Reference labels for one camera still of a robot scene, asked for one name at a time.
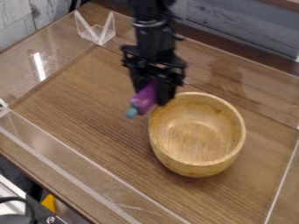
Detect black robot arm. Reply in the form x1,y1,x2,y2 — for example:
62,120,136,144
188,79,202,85
120,0,187,106

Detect clear acrylic corner bracket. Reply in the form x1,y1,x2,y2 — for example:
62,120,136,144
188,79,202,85
74,11,116,46

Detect black cable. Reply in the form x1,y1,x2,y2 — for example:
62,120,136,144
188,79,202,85
0,195,36,224

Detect purple toy eggplant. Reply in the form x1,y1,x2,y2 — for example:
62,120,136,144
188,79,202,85
126,80,156,119

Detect brown wooden bowl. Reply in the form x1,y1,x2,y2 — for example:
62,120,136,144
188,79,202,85
148,92,247,178

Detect clear acrylic tray wall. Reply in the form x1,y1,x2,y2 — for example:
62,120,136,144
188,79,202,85
0,16,299,224

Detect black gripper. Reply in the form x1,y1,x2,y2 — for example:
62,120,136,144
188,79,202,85
119,21,188,107

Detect yellow black device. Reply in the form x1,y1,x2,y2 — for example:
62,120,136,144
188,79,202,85
23,192,74,224

